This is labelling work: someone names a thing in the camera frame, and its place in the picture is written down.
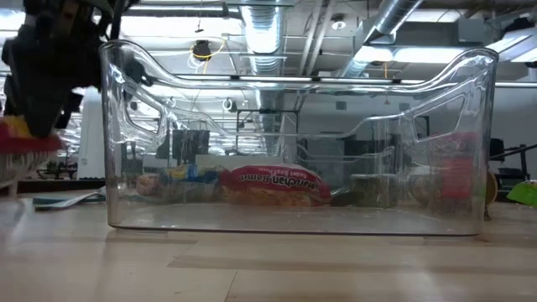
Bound teal plastic spatula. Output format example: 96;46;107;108
32;195;108;211

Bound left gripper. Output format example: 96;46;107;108
2;18;104;138

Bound black equipment stand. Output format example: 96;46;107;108
488;137;537;190

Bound red-capped spice jar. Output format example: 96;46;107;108
425;133;492;222

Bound dark monitor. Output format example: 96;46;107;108
171;128;211;160

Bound black ceiling device yellow cable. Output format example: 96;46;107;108
186;38;227;75

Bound red Maruchan ramen packet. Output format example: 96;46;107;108
218;164;333;208
0;115;66;188

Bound green bowl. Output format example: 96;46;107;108
506;179;537;208

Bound white pillar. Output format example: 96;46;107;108
76;86;106;180

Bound clear plastic bin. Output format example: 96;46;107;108
293;142;398;177
99;39;500;237

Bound silver ventilation duct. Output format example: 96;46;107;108
237;0;287;159
335;0;425;79

